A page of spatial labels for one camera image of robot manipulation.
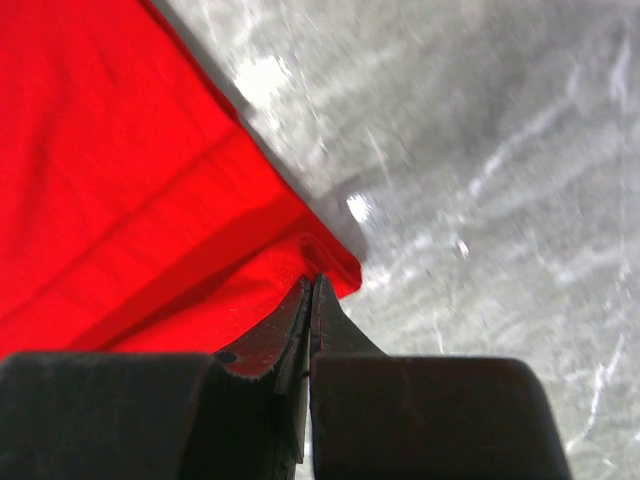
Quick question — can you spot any red t shirt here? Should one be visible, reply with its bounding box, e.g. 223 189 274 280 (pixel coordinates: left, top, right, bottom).
1 1 362 356

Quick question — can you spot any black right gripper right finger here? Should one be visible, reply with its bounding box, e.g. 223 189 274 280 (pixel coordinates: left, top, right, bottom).
309 275 571 479

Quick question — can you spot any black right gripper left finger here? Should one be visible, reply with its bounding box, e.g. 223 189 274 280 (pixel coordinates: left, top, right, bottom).
1 278 311 479

